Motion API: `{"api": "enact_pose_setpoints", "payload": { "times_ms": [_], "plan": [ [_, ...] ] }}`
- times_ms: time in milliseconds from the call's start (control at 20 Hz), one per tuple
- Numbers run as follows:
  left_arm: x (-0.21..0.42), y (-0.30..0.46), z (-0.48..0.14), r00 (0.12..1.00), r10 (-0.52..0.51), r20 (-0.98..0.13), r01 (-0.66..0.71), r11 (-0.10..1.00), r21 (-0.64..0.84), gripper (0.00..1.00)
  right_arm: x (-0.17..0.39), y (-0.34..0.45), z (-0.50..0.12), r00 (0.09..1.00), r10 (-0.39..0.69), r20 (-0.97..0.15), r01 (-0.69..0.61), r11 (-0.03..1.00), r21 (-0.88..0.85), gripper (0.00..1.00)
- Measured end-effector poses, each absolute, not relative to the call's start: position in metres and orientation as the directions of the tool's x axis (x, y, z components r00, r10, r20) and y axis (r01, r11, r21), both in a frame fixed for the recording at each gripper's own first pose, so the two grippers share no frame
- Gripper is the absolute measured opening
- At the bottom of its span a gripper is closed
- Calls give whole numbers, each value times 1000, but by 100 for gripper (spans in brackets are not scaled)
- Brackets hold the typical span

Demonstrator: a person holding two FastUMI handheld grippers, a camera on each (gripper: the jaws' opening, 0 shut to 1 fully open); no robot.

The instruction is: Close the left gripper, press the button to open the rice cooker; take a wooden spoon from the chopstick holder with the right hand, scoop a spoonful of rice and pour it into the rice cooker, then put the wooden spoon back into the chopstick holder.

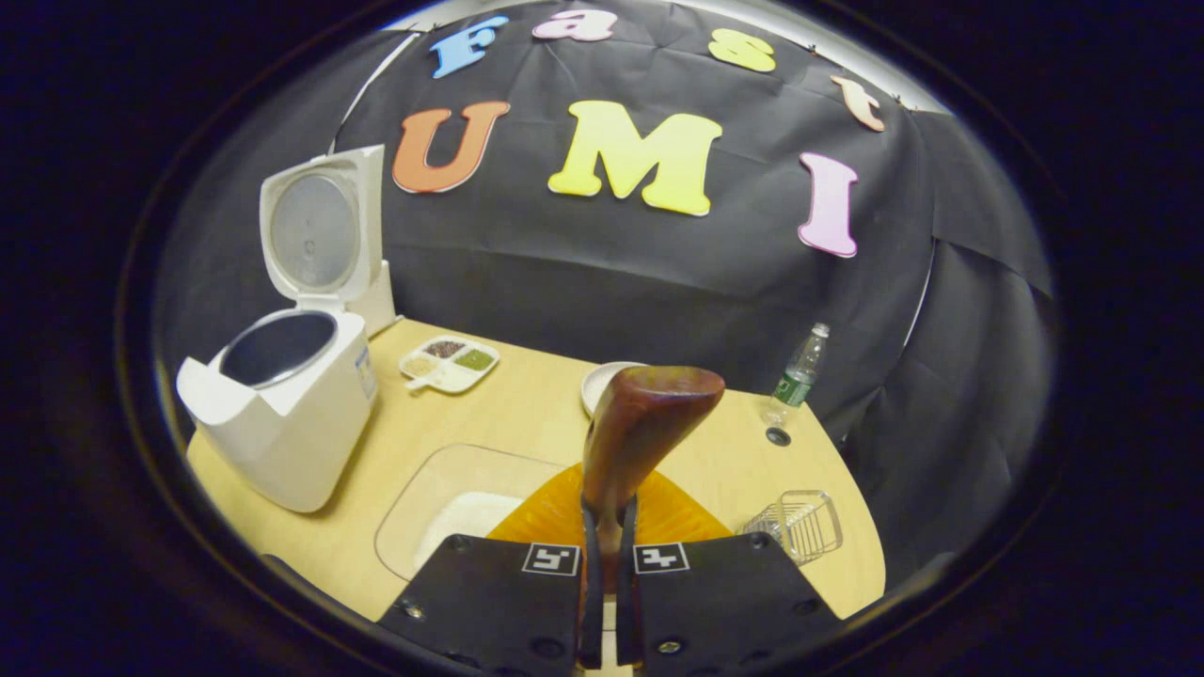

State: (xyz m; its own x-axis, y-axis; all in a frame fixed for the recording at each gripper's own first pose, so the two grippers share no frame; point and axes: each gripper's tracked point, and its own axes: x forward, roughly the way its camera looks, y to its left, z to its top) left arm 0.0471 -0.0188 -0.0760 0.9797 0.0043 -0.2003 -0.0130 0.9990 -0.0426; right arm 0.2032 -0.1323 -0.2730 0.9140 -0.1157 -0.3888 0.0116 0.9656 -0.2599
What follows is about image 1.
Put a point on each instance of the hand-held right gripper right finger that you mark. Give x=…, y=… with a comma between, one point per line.
x=628, y=611

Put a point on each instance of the white round plate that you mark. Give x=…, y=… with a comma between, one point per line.
x=597, y=385

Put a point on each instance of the brown wooden spoon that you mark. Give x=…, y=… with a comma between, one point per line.
x=640, y=423

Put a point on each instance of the clear glass dish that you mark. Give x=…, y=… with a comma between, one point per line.
x=442, y=470

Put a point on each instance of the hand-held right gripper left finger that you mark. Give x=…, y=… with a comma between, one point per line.
x=590, y=602

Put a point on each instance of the white rice cooker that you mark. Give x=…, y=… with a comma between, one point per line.
x=301, y=423

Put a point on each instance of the white toaster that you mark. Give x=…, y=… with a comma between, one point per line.
x=384, y=301

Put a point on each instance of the white divided seasoning tray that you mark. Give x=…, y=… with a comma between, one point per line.
x=451, y=378

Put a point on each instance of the black backdrop cloth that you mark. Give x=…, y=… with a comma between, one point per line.
x=658, y=282

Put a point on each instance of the clear green label water bottle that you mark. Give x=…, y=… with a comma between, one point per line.
x=798, y=381

